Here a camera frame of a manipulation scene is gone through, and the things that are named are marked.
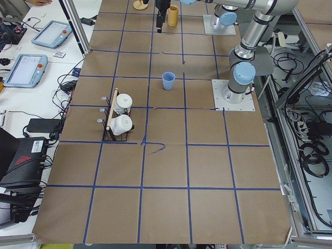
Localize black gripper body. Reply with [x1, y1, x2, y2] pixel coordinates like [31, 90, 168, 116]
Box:
[155, 0, 171, 11]

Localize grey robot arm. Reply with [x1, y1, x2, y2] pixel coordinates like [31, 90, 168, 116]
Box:
[211, 4, 238, 29]
[205, 1, 299, 104]

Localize bamboo wooden cup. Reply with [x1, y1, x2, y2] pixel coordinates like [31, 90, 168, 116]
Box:
[168, 5, 179, 26]

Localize round wooden coaster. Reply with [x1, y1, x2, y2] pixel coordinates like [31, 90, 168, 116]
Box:
[133, 0, 148, 10]

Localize white mug far rack side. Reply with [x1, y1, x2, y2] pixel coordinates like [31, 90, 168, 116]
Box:
[114, 93, 133, 114]

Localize upper teach pendant tablet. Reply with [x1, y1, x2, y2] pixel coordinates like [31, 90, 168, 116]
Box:
[31, 20, 72, 49]

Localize teach pendant tablet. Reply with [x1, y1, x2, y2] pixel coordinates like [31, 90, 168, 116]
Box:
[4, 54, 48, 88]
[31, 20, 72, 49]

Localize white mug near rack end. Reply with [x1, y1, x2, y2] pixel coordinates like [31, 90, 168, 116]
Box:
[110, 115, 134, 135]

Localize lower teach pendant tablet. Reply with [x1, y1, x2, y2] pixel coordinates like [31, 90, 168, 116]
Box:
[4, 54, 48, 88]

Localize black power adapter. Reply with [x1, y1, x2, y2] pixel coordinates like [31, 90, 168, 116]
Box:
[26, 118, 60, 133]

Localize black computer box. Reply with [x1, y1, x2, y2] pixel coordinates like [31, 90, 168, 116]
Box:
[1, 129, 48, 189]

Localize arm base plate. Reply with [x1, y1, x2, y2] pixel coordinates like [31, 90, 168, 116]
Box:
[203, 12, 237, 36]
[212, 79, 255, 112]

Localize aluminium frame post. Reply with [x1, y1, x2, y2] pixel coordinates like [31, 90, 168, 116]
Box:
[59, 0, 91, 55]

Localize black wire mug rack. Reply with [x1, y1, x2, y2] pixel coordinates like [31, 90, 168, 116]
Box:
[97, 88, 134, 142]

